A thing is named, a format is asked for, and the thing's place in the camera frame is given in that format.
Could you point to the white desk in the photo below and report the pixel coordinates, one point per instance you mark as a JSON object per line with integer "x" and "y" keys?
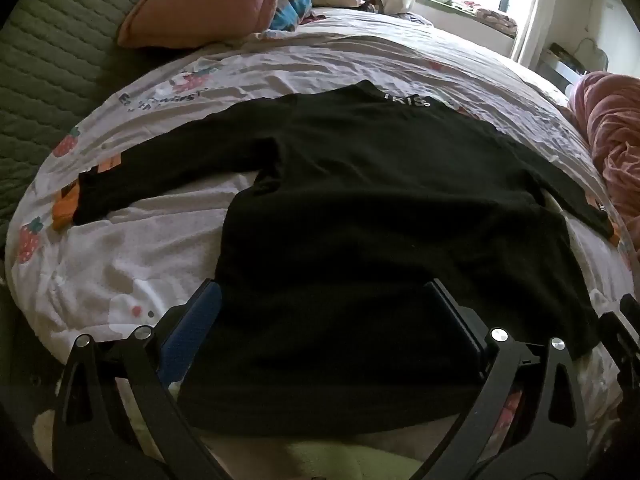
{"x": 560, "y": 65}

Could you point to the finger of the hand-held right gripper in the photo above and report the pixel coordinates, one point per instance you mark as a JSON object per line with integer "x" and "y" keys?
{"x": 617, "y": 345}
{"x": 631, "y": 310}

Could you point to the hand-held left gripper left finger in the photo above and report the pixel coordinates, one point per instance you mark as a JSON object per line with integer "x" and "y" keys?
{"x": 192, "y": 330}

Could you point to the clothes on window sill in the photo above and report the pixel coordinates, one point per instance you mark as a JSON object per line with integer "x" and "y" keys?
{"x": 495, "y": 20}

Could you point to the black long-sleeve shirt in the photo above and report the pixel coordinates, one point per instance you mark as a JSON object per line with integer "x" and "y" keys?
{"x": 350, "y": 210}

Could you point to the pink pillow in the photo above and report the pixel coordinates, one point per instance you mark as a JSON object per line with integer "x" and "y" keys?
{"x": 200, "y": 5}

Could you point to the light green cloth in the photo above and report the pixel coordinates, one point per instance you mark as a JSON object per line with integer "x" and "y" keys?
{"x": 350, "y": 460}

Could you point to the strawberry print bed sheet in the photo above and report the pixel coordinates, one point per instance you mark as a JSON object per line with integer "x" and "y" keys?
{"x": 150, "y": 260}

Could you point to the blue plaid folded blanket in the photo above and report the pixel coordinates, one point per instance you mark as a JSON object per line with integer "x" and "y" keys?
{"x": 290, "y": 5}

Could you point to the pink crumpled blanket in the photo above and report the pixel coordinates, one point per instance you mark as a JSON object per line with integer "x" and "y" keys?
{"x": 615, "y": 135}

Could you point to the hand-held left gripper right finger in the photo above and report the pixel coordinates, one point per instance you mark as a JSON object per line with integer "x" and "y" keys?
{"x": 460, "y": 330}

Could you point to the green quilted headboard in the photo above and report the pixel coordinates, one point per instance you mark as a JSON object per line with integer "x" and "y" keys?
{"x": 50, "y": 60}

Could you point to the grey purple cloth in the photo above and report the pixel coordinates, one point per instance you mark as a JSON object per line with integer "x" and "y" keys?
{"x": 415, "y": 16}

